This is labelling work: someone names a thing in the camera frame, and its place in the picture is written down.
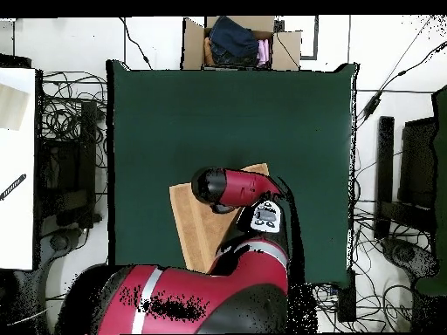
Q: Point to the office chair base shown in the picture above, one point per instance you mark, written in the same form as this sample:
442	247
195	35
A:
59	242
405	253

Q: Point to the black floor frame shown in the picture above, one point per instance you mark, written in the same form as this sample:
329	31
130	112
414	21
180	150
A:
316	38

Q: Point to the pink cloth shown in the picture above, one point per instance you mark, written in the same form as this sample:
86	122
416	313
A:
263	52

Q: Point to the black chair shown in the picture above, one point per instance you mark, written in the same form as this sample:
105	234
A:
415	157

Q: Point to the beige paper sheet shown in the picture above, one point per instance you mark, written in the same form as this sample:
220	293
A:
12	108

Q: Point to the dark green draped cloth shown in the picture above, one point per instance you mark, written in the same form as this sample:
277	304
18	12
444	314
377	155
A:
441	174

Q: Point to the tan terry towel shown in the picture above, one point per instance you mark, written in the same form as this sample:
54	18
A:
199	226

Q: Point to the white desk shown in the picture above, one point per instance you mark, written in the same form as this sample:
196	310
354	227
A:
17	209

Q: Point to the black equipment rack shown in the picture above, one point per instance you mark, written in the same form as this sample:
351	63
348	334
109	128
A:
70	174

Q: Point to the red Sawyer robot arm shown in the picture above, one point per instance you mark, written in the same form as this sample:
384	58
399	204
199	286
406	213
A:
209	296

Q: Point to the black power strip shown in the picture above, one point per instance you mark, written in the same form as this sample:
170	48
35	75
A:
346	300

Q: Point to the blue denim jeans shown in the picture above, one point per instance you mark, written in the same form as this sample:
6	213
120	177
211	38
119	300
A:
234	42

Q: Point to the dark green table cloth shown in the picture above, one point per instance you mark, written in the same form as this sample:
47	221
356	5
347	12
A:
174	122

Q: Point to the tan cloth in box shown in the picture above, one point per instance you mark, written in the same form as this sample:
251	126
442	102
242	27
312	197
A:
208	52

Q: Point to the black striped tool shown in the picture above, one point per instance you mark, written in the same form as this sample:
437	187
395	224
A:
14	186

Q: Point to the open cardboard box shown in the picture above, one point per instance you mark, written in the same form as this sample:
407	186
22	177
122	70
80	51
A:
193	49

